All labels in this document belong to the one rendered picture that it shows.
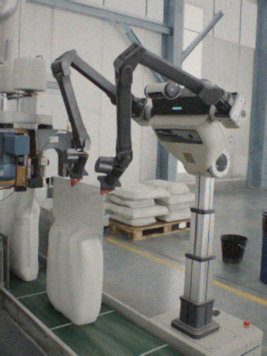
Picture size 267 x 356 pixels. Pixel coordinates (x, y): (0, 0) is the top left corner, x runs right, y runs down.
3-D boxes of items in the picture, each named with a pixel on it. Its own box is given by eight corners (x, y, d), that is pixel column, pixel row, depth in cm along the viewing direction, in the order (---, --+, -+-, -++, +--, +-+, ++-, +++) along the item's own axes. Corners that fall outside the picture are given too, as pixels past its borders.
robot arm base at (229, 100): (224, 94, 171) (214, 117, 169) (214, 83, 167) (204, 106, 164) (240, 94, 165) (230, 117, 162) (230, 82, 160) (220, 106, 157)
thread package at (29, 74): (52, 92, 194) (52, 58, 192) (20, 90, 184) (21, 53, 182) (37, 94, 207) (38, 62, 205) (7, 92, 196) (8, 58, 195)
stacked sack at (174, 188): (191, 194, 555) (192, 183, 554) (169, 196, 528) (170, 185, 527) (160, 187, 607) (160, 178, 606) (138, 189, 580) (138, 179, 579)
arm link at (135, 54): (136, 41, 133) (127, 33, 141) (117, 75, 138) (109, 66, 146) (225, 91, 156) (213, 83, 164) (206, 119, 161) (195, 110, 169)
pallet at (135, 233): (197, 228, 559) (197, 218, 557) (133, 241, 481) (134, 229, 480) (157, 217, 620) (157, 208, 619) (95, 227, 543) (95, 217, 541)
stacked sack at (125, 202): (156, 207, 509) (157, 197, 507) (129, 210, 486) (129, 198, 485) (130, 199, 564) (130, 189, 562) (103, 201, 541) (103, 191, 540)
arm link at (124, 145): (135, 65, 138) (126, 56, 146) (119, 67, 136) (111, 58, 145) (134, 166, 162) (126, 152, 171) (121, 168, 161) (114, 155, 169)
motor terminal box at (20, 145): (30, 159, 187) (30, 135, 186) (15, 160, 178) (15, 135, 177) (17, 158, 191) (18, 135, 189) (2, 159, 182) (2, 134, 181)
